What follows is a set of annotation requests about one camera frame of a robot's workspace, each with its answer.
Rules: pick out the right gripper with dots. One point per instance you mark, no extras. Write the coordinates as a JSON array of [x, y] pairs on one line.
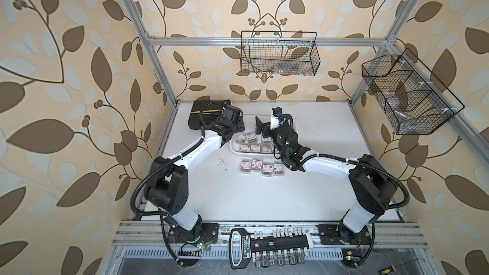
[[260, 124]]

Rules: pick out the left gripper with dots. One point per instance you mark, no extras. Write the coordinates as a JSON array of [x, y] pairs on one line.
[[240, 123]]

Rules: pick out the white plastic tray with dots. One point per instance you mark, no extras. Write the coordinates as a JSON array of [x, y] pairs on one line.
[[249, 143]]

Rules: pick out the paper clip box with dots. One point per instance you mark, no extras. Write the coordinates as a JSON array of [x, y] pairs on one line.
[[267, 170], [246, 166], [257, 165], [278, 169]]

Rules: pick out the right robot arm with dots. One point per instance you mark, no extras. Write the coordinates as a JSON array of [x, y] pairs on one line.
[[376, 191]]

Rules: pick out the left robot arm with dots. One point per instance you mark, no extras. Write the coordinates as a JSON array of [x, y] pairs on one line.
[[164, 191]]

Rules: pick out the black tool case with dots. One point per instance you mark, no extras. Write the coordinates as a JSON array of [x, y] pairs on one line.
[[195, 120]]

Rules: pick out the socket set holder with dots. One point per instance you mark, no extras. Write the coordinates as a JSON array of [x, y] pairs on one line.
[[282, 248]]

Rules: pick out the yellow handled hex key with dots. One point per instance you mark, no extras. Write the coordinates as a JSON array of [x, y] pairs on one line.
[[211, 111]]

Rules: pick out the back wire basket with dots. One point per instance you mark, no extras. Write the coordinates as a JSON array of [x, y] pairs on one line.
[[284, 53]]

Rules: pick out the wire basket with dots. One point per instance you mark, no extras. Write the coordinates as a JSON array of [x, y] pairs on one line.
[[284, 53], [416, 99]]

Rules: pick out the right wire basket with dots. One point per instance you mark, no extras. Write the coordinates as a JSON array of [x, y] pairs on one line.
[[416, 99]]

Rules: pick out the yellow handled screwdriver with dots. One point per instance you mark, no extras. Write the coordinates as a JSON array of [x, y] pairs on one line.
[[392, 269]]

